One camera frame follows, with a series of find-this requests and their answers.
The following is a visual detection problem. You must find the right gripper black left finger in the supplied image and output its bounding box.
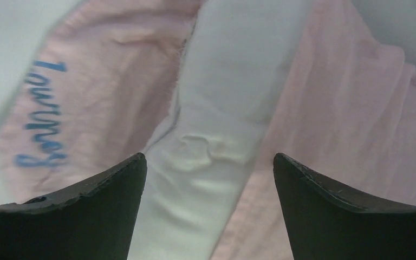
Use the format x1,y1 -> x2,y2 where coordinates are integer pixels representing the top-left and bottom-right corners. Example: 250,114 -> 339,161
0,153 -> 147,260

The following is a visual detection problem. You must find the pink and blue pillowcase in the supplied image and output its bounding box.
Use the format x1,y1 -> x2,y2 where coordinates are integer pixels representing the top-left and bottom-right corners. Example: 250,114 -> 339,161
0,0 -> 416,259

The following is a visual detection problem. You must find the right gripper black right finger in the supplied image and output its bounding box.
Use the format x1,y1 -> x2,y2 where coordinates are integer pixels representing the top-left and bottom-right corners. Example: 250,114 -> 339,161
274,153 -> 416,259

